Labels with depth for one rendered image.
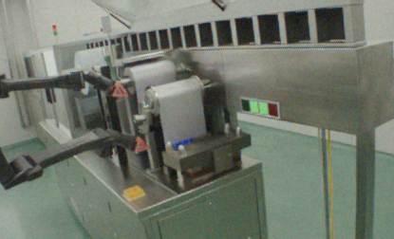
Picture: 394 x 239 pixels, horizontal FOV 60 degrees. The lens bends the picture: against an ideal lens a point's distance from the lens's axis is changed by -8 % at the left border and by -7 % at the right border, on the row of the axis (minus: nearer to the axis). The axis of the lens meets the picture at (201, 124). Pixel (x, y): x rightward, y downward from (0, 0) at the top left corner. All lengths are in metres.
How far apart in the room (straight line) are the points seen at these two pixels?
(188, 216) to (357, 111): 0.83
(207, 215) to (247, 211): 0.23
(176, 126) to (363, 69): 0.92
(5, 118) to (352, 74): 6.48
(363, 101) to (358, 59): 0.14
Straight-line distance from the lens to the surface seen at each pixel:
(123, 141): 1.65
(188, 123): 1.81
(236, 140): 1.75
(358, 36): 1.29
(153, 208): 1.52
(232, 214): 1.77
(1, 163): 1.28
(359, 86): 1.28
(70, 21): 7.33
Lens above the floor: 1.57
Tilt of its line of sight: 15 degrees down
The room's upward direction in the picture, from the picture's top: 8 degrees counter-clockwise
